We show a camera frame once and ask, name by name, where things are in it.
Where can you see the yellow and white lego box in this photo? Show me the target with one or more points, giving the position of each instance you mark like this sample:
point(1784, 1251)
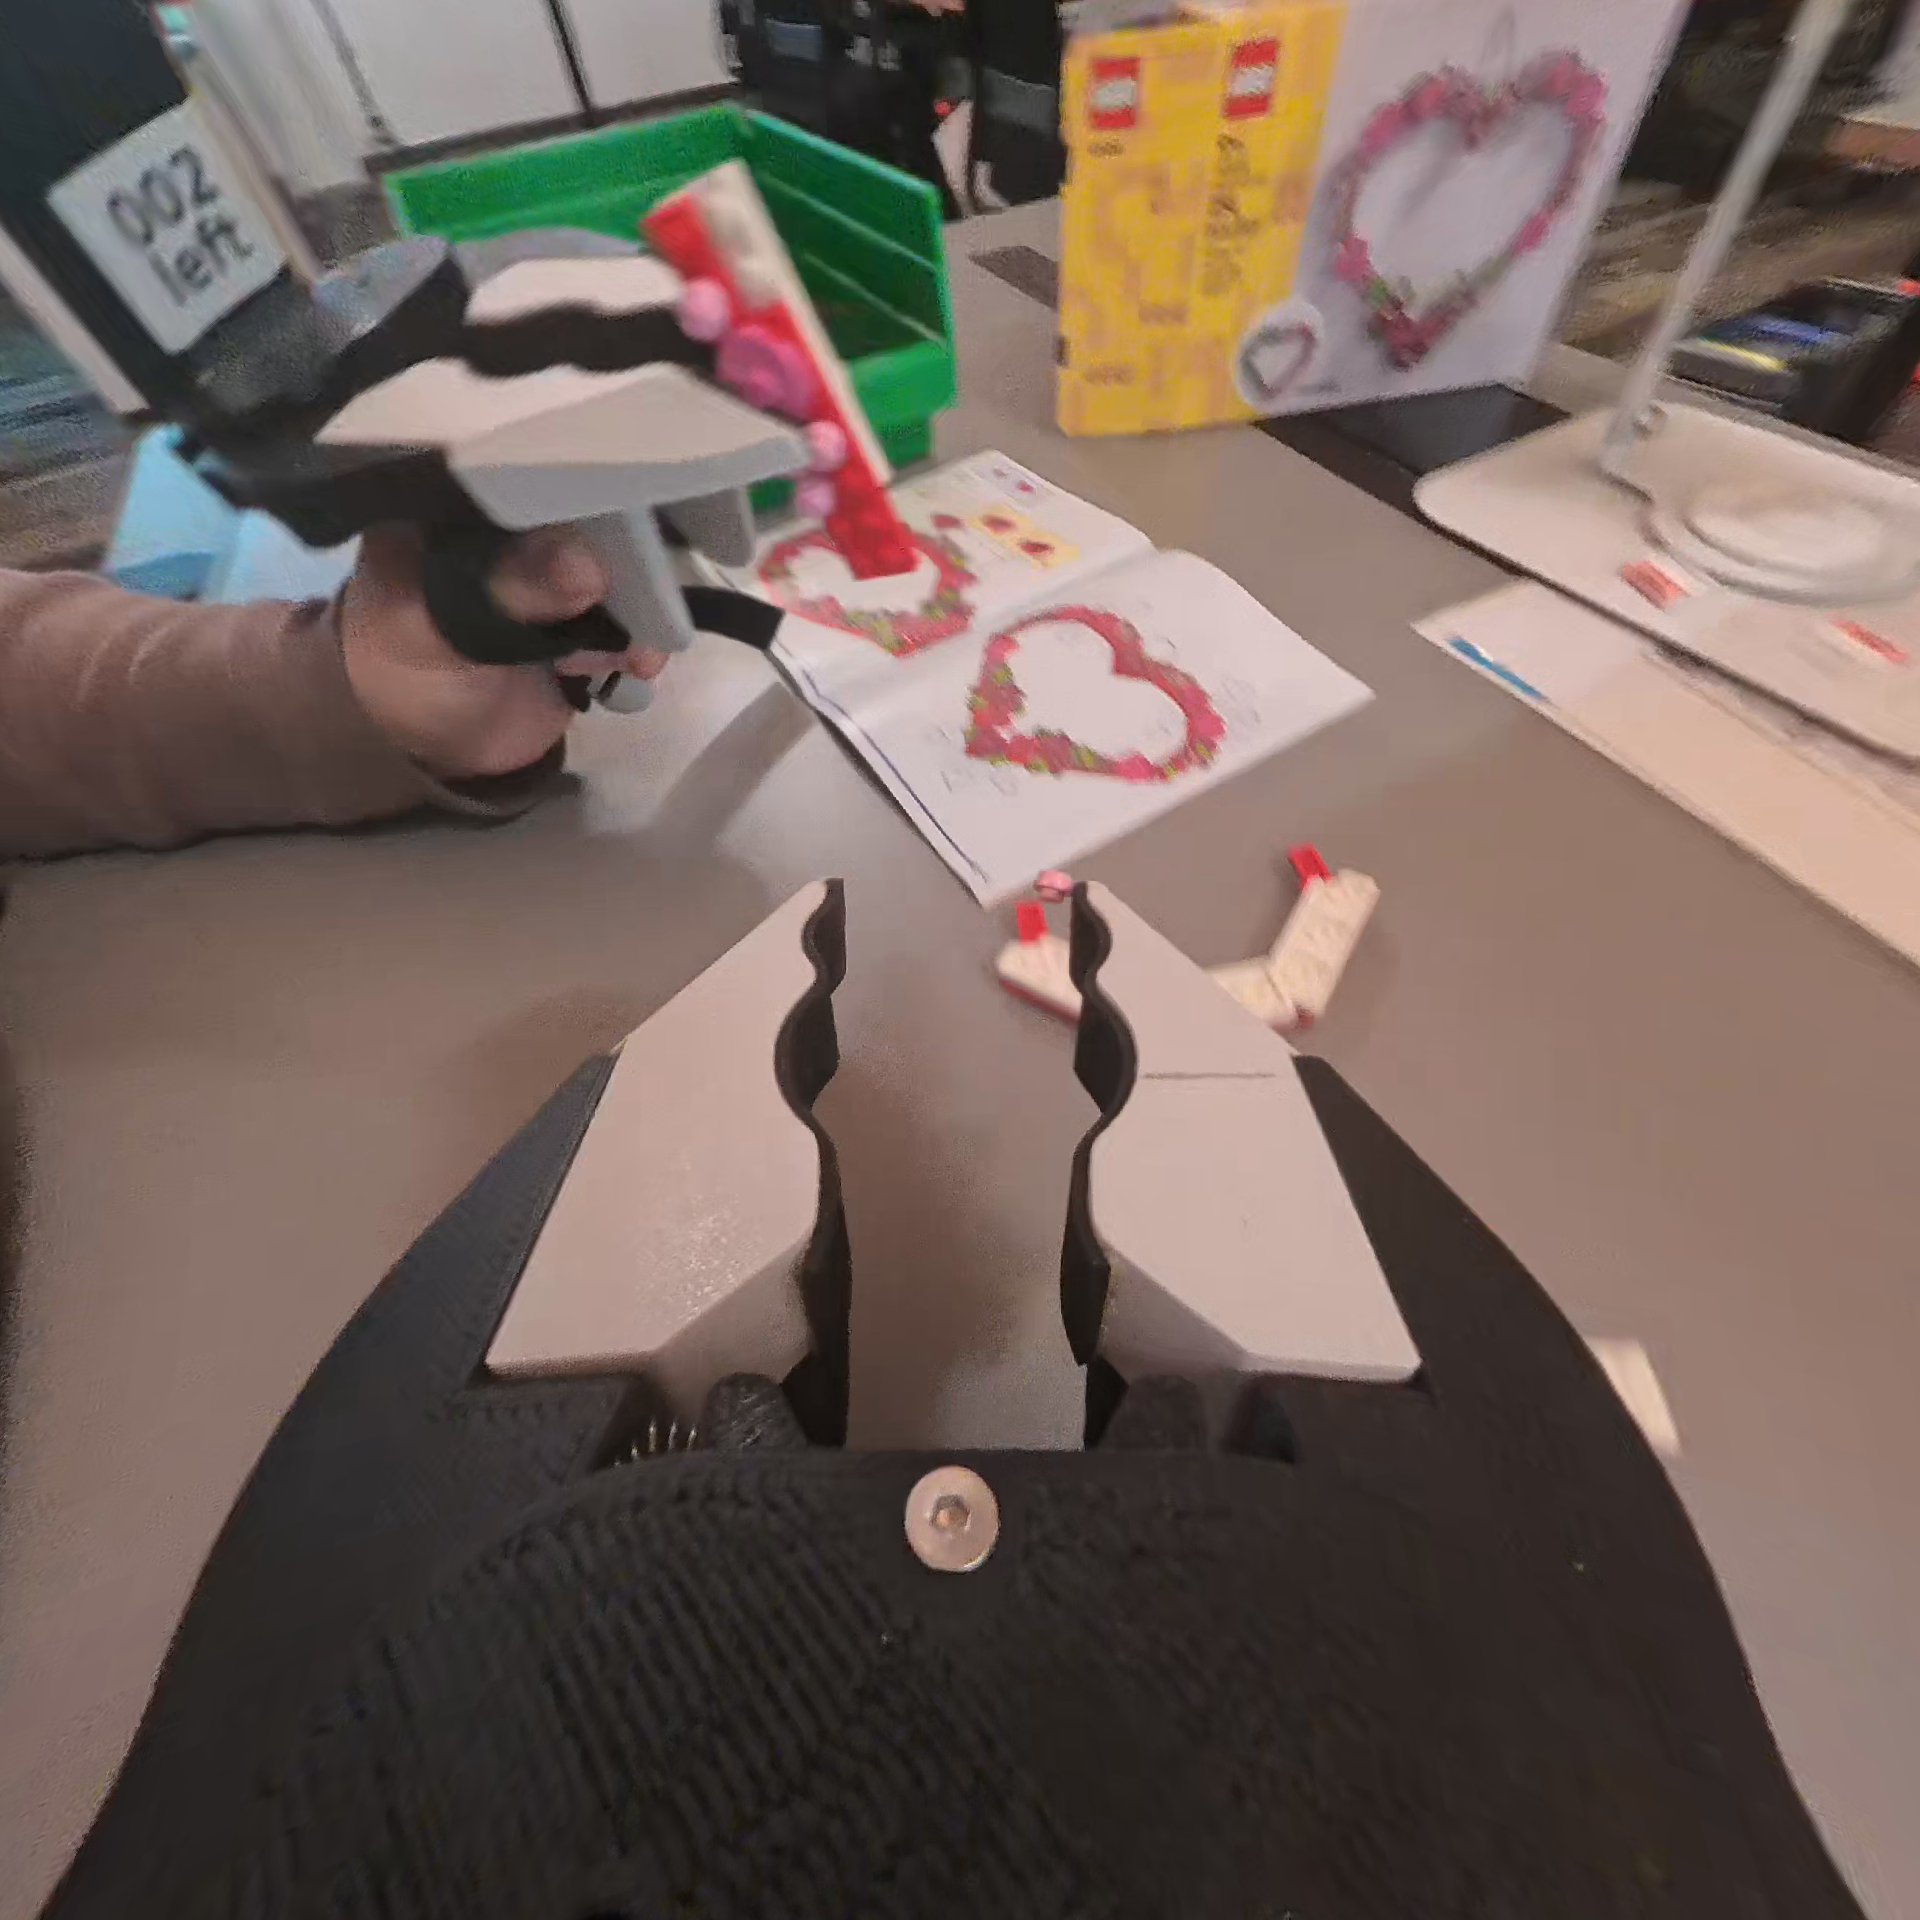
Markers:
point(1170, 225)

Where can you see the person's left forearm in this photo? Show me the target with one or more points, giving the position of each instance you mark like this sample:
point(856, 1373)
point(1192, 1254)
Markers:
point(180, 705)

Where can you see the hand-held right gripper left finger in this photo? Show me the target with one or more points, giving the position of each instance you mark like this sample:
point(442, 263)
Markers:
point(662, 1202)

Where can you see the laminated paper sheet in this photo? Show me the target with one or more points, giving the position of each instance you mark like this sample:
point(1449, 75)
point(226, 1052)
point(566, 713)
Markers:
point(1723, 781)

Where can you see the pale blue box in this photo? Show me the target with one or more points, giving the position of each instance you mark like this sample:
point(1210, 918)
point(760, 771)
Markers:
point(195, 524)

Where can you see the person's left hand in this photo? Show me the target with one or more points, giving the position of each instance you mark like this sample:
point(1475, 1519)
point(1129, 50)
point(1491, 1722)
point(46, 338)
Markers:
point(450, 705)

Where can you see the white cabinet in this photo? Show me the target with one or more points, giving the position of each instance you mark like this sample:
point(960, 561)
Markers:
point(450, 61)

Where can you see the green plastic bin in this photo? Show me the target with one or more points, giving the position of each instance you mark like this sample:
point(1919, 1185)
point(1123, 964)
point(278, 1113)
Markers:
point(884, 301)

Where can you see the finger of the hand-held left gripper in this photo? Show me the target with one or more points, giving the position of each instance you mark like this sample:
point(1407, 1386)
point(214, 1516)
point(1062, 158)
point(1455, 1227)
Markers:
point(586, 290)
point(600, 442)

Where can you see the white lamp stand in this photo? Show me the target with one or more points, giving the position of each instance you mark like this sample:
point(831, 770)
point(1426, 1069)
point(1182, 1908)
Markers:
point(1529, 494)

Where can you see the heart print instruction booklet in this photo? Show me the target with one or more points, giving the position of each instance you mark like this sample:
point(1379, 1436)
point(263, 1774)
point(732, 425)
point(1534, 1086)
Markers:
point(1200, 630)

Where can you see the red lego strip with flowers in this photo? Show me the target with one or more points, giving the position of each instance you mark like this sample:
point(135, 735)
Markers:
point(862, 510)

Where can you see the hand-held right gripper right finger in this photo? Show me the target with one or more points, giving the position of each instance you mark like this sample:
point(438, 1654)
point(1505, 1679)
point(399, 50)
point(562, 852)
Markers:
point(1244, 1202)

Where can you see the white and red angled lego piece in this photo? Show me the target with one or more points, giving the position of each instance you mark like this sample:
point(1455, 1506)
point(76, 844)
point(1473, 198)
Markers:
point(1319, 931)

